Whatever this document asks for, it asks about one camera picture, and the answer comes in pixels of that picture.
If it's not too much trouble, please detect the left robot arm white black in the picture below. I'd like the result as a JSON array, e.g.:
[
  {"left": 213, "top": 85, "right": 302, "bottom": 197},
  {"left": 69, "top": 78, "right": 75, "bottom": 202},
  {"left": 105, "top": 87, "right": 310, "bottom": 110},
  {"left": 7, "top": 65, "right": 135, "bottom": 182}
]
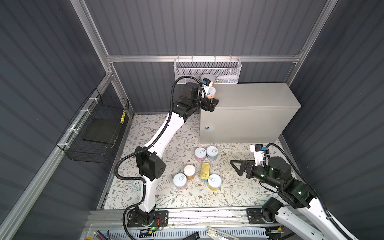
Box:
[{"left": 130, "top": 83, "right": 219, "bottom": 226}]

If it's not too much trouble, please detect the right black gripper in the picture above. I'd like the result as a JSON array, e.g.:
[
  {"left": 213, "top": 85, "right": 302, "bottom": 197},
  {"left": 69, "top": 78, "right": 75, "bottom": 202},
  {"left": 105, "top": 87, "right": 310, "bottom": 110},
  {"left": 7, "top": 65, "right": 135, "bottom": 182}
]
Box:
[{"left": 229, "top": 157, "right": 280, "bottom": 190}]

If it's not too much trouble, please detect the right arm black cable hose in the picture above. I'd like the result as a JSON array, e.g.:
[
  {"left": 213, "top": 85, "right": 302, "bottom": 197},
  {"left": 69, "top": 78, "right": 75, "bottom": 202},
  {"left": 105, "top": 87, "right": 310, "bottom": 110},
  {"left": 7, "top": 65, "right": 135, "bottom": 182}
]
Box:
[{"left": 265, "top": 142, "right": 355, "bottom": 240}]

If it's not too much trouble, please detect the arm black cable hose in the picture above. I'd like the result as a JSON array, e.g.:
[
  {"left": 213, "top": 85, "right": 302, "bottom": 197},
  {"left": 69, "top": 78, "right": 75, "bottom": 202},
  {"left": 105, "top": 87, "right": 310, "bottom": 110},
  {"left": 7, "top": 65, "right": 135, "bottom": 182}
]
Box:
[
  {"left": 113, "top": 75, "right": 203, "bottom": 240},
  {"left": 265, "top": 142, "right": 355, "bottom": 240}
]

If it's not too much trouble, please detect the brown can white lid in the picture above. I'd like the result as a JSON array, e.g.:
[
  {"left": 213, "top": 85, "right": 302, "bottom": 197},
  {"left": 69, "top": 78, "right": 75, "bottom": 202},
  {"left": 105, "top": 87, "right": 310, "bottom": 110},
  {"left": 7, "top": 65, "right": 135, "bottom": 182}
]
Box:
[{"left": 184, "top": 165, "right": 196, "bottom": 180}]

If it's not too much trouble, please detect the black wire mesh basket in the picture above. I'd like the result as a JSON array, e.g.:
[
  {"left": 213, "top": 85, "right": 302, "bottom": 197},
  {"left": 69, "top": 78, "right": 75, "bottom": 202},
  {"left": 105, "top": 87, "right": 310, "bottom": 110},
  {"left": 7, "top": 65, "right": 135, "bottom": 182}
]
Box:
[{"left": 57, "top": 90, "right": 130, "bottom": 164}]

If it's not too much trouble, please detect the pink pull-tab can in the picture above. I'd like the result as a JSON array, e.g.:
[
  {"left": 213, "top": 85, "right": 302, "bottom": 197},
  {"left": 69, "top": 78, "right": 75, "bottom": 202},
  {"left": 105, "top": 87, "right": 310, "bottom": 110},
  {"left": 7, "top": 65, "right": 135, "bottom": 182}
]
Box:
[{"left": 194, "top": 147, "right": 207, "bottom": 162}]

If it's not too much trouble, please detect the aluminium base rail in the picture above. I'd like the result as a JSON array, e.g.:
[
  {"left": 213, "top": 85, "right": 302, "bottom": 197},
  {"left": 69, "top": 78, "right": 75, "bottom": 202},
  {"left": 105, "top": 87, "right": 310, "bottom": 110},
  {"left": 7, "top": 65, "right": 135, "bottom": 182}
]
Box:
[{"left": 80, "top": 205, "right": 328, "bottom": 232}]

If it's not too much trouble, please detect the light blue pull-tab can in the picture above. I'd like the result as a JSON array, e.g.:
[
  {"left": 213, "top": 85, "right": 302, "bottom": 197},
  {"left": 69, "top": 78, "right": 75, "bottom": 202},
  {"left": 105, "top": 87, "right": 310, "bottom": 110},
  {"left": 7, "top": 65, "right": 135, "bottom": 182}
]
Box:
[{"left": 206, "top": 146, "right": 219, "bottom": 161}]

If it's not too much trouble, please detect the yellow oval sardine tin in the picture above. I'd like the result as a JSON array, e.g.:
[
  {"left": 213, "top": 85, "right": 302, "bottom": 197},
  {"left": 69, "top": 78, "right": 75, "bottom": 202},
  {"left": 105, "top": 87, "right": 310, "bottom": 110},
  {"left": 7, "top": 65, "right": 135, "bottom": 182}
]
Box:
[{"left": 200, "top": 163, "right": 211, "bottom": 182}]

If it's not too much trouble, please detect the yellow tag on basket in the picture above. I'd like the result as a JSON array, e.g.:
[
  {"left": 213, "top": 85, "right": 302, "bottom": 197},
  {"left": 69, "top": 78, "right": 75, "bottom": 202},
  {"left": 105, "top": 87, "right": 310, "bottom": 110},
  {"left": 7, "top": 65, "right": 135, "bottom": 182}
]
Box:
[{"left": 120, "top": 110, "right": 126, "bottom": 124}]

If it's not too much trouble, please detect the white wire mesh basket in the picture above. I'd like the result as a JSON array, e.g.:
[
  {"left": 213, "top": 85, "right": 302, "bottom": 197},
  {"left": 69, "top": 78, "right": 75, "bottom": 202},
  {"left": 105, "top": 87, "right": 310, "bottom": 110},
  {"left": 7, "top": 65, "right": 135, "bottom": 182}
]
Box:
[{"left": 173, "top": 57, "right": 242, "bottom": 84}]

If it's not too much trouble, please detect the white tube in basket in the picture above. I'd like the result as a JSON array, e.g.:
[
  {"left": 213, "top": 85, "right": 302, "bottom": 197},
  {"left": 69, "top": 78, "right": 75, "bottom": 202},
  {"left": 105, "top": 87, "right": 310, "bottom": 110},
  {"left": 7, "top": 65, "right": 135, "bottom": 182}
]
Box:
[{"left": 215, "top": 75, "right": 239, "bottom": 84}]

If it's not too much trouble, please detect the small teal clock card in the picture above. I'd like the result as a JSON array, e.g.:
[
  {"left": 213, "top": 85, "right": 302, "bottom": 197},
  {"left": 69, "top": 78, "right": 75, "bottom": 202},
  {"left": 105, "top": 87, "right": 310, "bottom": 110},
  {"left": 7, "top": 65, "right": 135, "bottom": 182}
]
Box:
[{"left": 131, "top": 180, "right": 142, "bottom": 192}]

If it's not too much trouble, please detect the yellow pull-tab can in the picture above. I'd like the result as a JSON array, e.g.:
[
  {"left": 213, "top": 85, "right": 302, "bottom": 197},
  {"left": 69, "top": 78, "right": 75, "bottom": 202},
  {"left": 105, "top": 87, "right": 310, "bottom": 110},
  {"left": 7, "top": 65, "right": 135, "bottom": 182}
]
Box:
[{"left": 208, "top": 174, "right": 222, "bottom": 191}]

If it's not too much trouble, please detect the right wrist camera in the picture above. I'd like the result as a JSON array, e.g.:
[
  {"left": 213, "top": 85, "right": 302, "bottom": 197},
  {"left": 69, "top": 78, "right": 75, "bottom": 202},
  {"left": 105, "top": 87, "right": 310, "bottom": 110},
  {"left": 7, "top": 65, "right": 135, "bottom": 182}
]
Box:
[{"left": 250, "top": 144, "right": 267, "bottom": 166}]

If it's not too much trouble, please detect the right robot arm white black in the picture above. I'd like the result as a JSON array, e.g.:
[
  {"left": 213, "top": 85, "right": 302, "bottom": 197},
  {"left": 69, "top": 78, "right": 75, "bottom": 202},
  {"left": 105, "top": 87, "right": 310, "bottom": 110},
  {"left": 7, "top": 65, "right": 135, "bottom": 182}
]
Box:
[{"left": 230, "top": 157, "right": 356, "bottom": 240}]

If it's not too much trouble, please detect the green orange peach can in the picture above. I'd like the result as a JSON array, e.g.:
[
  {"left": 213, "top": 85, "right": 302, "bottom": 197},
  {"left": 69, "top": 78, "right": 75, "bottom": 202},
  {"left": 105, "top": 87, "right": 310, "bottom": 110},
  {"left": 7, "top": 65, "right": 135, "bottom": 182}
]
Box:
[{"left": 201, "top": 74, "right": 216, "bottom": 82}]

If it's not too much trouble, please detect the pink can front left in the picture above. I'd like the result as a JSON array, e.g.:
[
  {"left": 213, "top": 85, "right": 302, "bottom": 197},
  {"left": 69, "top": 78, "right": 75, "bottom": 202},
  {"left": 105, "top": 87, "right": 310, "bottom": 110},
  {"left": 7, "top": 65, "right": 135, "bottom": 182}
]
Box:
[{"left": 173, "top": 173, "right": 188, "bottom": 190}]

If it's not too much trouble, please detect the beige metal cabinet box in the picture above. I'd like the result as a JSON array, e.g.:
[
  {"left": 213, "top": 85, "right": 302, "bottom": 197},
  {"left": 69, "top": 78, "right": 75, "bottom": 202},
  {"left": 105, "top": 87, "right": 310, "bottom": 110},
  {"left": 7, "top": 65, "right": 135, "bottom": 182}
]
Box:
[{"left": 200, "top": 83, "right": 301, "bottom": 144}]

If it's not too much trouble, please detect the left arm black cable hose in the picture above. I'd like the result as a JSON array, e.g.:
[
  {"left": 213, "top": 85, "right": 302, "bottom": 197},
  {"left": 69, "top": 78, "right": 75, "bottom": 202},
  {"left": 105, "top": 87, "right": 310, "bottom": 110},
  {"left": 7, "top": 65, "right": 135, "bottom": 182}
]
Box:
[{"left": 113, "top": 75, "right": 203, "bottom": 240}]

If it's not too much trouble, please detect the orange white pull-tab can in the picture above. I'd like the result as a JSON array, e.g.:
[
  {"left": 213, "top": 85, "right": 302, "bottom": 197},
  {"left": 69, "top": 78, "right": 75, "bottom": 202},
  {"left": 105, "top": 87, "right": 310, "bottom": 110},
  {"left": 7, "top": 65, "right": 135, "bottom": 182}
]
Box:
[{"left": 207, "top": 87, "right": 216, "bottom": 99}]

